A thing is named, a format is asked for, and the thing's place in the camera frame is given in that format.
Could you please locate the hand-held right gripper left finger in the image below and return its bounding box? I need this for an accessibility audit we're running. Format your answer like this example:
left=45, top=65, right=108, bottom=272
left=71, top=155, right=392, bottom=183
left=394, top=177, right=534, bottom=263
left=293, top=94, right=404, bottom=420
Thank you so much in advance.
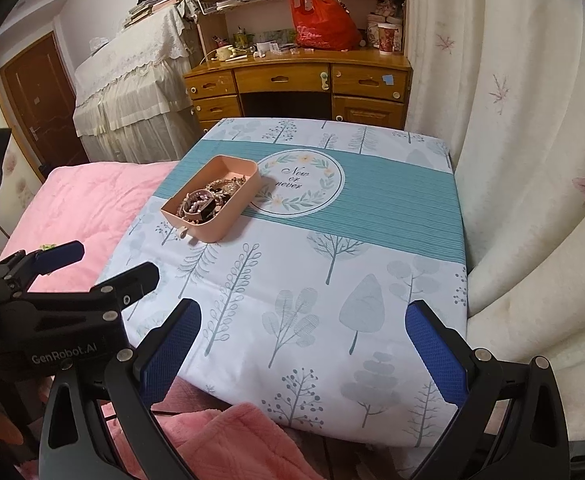
left=37, top=297, right=203, bottom=480

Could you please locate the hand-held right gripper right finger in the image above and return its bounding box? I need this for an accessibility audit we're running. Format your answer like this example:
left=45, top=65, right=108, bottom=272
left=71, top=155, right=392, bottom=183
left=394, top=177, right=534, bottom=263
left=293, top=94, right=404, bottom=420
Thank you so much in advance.
left=405, top=300, right=571, bottom=480

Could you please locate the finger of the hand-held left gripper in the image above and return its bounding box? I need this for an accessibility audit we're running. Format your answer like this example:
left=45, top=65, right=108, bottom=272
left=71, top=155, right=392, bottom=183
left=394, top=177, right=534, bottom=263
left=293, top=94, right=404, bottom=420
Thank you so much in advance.
left=0, top=240, right=86, bottom=301
left=90, top=261, right=160, bottom=321

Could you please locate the black band watch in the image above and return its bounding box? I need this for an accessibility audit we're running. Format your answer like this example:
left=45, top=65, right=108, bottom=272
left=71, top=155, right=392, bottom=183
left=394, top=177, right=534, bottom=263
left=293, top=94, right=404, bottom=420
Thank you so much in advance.
left=191, top=200, right=224, bottom=224

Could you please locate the pearl bead necklace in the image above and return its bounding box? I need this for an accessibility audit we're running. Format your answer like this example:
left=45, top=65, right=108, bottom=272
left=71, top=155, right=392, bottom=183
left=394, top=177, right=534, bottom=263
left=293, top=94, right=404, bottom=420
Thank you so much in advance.
left=182, top=191, right=216, bottom=216

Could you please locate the pink rectangular tray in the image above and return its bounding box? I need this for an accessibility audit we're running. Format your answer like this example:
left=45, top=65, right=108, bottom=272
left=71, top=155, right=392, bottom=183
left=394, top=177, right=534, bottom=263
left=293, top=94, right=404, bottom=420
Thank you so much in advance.
left=160, top=155, right=260, bottom=242

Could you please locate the pink quilted blanket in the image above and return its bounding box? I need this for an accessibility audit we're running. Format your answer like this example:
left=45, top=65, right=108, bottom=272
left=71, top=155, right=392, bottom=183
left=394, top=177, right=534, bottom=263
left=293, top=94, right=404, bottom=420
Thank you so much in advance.
left=0, top=160, right=180, bottom=293

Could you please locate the pink fleece garment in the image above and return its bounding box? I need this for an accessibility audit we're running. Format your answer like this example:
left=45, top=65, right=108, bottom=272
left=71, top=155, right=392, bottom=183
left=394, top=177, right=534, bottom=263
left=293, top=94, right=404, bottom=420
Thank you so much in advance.
left=100, top=400, right=323, bottom=480

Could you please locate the tree print tablecloth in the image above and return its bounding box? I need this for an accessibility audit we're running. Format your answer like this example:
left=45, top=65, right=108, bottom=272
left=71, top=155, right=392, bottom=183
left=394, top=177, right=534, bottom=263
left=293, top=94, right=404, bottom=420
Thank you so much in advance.
left=95, top=117, right=468, bottom=461

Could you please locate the brown wooden door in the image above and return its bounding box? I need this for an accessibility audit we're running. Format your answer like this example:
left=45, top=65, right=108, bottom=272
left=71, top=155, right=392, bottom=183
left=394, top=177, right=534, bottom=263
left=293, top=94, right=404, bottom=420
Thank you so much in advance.
left=0, top=32, right=90, bottom=181

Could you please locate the lace-covered piano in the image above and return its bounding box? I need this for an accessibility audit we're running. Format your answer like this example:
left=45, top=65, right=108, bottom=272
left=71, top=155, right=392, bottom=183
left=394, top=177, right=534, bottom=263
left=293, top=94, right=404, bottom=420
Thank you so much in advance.
left=72, top=2, right=206, bottom=163

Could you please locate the cream leaf print curtain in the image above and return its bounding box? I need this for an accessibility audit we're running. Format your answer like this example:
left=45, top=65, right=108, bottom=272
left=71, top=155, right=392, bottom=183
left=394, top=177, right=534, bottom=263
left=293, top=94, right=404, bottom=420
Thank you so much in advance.
left=405, top=0, right=585, bottom=453

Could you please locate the stack of books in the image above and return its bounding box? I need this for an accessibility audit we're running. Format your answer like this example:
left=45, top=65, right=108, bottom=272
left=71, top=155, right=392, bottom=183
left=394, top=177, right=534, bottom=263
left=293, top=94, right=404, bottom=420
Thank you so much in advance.
left=122, top=0, right=184, bottom=28

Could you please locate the wooden desk with drawers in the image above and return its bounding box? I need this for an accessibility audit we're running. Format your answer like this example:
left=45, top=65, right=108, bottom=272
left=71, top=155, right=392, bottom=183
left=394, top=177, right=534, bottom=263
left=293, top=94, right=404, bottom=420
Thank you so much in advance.
left=182, top=54, right=413, bottom=133

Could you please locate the wooden desk with hutch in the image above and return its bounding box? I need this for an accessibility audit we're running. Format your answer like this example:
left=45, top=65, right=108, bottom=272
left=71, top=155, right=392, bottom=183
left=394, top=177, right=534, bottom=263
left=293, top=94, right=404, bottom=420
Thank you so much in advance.
left=182, top=0, right=409, bottom=61

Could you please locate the red patterned paper cup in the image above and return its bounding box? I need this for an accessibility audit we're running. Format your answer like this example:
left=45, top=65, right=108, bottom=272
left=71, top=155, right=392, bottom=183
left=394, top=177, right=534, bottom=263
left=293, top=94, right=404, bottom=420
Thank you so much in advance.
left=377, top=22, right=397, bottom=56

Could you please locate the red plastic bag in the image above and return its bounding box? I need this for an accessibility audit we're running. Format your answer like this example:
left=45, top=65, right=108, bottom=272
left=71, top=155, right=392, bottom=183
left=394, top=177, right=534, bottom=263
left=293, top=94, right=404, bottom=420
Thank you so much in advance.
left=291, top=0, right=363, bottom=52

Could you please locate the floral storage pouch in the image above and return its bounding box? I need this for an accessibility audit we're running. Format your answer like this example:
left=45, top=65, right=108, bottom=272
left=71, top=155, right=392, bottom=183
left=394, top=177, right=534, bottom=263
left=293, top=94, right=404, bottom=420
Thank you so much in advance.
left=367, top=10, right=404, bottom=52

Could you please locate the gold chain bracelet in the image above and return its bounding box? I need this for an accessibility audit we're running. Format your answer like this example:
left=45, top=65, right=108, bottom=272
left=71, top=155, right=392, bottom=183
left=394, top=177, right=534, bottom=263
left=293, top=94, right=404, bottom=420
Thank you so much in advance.
left=210, top=174, right=247, bottom=196

